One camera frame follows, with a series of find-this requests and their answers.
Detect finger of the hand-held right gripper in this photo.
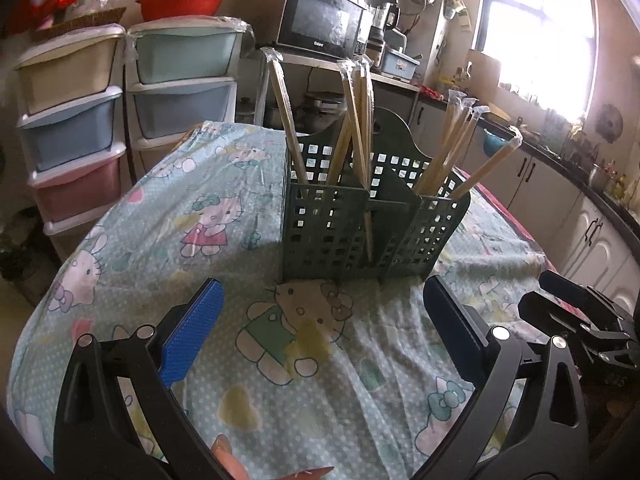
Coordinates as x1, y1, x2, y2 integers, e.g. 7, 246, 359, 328
519, 292, 587, 347
540, 270, 594, 312

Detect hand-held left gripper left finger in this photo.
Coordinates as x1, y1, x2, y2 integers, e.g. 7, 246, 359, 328
52, 278, 224, 480

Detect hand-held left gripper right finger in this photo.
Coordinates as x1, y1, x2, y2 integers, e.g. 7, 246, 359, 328
415, 276, 591, 480

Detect green plastic utensil holder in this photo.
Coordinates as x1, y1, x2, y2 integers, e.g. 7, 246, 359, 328
280, 107, 474, 284

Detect bunch of bamboo chopsticks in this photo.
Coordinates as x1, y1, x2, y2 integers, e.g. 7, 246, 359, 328
260, 47, 524, 262

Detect cartoon printed blanket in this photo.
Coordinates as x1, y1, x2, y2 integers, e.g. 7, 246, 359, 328
7, 120, 559, 480

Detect white kitchen cabinets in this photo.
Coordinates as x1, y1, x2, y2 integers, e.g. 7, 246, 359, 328
410, 95, 640, 307

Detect steel pot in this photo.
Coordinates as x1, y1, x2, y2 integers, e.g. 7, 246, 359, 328
587, 162, 609, 192

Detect beige blue pink drawer tower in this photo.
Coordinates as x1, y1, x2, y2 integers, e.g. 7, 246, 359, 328
14, 24, 129, 262

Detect mint blue drawer tower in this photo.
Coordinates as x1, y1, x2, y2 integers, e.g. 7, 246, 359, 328
125, 22, 252, 172

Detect stacked metal pots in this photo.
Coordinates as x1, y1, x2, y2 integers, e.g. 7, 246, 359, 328
300, 91, 349, 132

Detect kitchen window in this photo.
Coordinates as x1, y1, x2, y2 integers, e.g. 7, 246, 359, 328
475, 0, 602, 112

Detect blue grey dish box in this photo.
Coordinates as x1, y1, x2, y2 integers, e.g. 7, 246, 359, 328
382, 45, 421, 82

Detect metal shelf table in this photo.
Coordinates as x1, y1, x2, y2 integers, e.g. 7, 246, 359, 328
255, 47, 424, 132

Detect black blender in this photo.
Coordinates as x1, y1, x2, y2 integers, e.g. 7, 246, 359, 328
365, 0, 401, 62

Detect brown wicker tray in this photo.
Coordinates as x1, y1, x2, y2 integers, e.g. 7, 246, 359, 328
32, 7, 129, 42

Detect red plastic basin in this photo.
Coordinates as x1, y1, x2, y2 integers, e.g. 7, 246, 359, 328
136, 0, 232, 24

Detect black microwave oven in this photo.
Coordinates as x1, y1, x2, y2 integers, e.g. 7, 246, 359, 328
275, 0, 369, 62

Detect small wall fan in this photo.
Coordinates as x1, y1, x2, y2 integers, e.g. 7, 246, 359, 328
597, 104, 626, 142

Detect green wall holder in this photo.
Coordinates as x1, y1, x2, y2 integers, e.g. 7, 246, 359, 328
442, 0, 474, 32

